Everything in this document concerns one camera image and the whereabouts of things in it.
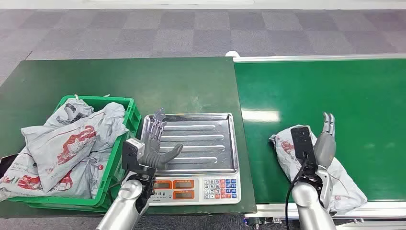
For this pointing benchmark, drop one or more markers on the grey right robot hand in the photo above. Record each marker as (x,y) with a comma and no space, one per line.
(325,149)

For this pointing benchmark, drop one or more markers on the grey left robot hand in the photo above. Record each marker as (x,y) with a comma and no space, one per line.
(155,155)

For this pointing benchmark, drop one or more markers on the grey poly mailer package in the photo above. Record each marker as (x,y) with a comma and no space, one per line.
(100,174)
(112,120)
(63,146)
(285,158)
(19,184)

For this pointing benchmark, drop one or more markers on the green conveyor belt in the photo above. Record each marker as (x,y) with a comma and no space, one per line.
(349,95)

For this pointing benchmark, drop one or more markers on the green plastic crate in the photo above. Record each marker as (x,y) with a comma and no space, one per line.
(134,117)

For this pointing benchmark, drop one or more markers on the white electronic scale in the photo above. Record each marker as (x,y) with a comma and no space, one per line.
(196,190)

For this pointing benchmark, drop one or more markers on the green work table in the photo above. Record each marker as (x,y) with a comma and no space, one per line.
(158,85)

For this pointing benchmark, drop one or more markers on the grey mailer with black print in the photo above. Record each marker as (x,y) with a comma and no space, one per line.
(73,109)

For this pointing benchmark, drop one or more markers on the white round cap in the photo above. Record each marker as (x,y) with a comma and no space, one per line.
(232,54)

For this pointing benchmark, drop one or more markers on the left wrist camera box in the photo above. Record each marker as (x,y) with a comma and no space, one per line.
(134,147)

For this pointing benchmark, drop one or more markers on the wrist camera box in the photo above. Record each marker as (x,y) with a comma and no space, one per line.
(134,147)
(303,143)

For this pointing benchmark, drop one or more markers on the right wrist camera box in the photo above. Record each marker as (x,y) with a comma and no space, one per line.
(303,143)

